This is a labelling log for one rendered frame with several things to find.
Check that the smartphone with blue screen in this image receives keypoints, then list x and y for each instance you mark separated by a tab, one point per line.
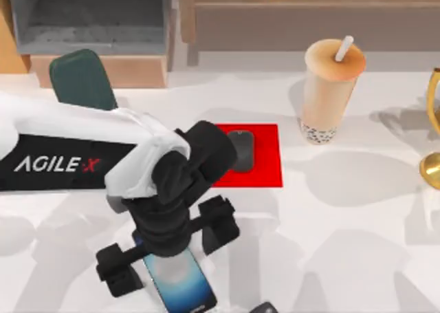
182	282

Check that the black computer mouse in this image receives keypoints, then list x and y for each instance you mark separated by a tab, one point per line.
243	151

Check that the red mouse pad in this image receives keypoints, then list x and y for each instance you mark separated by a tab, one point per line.
264	154

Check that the dark grey rounded object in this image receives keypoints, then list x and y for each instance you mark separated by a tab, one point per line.
266	307

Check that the pale wooden drawer front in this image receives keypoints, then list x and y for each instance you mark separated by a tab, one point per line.
134	70

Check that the bubble tea cup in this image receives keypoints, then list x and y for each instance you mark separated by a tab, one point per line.
326	96

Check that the dark green rounded block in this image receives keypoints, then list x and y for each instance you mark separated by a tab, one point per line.
82	79

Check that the white straw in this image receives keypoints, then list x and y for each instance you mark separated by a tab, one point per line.
344	47

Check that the gold trophy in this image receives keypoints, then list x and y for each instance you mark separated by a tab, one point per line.
432	168

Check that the wooden open shelf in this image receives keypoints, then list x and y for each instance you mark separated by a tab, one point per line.
309	20

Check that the grey drawer inside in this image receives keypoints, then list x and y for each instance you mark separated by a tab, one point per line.
89	17

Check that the wooden cupboard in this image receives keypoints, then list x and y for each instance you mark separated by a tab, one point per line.
12	41

